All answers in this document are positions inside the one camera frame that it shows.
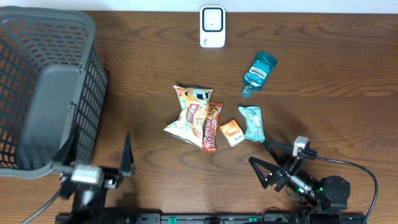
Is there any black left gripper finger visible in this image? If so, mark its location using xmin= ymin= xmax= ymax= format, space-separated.
xmin=53 ymin=126 xmax=79 ymax=166
xmin=119 ymin=133 xmax=136 ymax=177

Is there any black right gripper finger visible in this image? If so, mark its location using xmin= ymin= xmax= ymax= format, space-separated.
xmin=262 ymin=140 xmax=293 ymax=165
xmin=248 ymin=157 xmax=280 ymax=189

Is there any small orange snack packet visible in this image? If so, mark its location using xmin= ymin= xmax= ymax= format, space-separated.
xmin=220 ymin=119 xmax=244 ymax=147

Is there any orange chocolate bar wrapper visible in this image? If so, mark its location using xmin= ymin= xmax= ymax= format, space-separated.
xmin=202 ymin=101 xmax=223 ymax=152

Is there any blue mouthwash bottle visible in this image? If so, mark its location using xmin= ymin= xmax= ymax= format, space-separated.
xmin=242 ymin=51 xmax=277 ymax=98

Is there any cream snack bag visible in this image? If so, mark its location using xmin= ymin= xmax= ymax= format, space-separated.
xmin=164 ymin=85 xmax=213 ymax=147

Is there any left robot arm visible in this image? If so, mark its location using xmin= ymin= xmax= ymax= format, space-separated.
xmin=53 ymin=127 xmax=136 ymax=223

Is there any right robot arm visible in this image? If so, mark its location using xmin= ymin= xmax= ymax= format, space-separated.
xmin=249 ymin=136 xmax=351 ymax=223

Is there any white barcode scanner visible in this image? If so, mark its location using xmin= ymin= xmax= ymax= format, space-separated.
xmin=200 ymin=6 xmax=226 ymax=48

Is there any grey plastic shopping basket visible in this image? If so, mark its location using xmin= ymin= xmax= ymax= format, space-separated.
xmin=1 ymin=6 xmax=108 ymax=179

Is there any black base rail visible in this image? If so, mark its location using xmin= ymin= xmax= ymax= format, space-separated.
xmin=55 ymin=212 xmax=368 ymax=224

